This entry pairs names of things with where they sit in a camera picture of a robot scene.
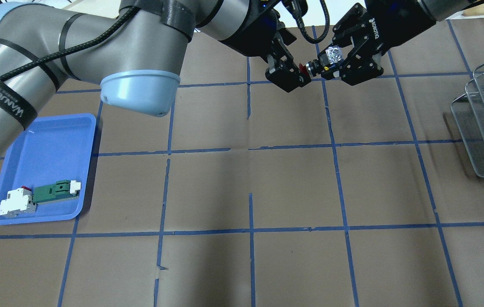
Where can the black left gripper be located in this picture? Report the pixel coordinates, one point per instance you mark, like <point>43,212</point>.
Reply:
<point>248,37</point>

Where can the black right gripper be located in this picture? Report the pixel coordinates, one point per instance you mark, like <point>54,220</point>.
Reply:
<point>399,26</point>

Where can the red push button switch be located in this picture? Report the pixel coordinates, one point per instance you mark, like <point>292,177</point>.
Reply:
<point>327,64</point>

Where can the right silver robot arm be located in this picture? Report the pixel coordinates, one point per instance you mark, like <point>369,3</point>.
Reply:
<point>439,10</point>

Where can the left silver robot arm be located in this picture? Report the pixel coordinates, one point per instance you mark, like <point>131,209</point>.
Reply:
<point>136,59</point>

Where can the blue plastic tray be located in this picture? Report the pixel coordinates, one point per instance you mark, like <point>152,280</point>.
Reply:
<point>52,148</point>

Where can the green terminal block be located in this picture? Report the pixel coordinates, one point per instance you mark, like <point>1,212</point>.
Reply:
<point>58,191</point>

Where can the white circuit breaker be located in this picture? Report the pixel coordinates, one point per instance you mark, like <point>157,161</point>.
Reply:
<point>19,201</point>

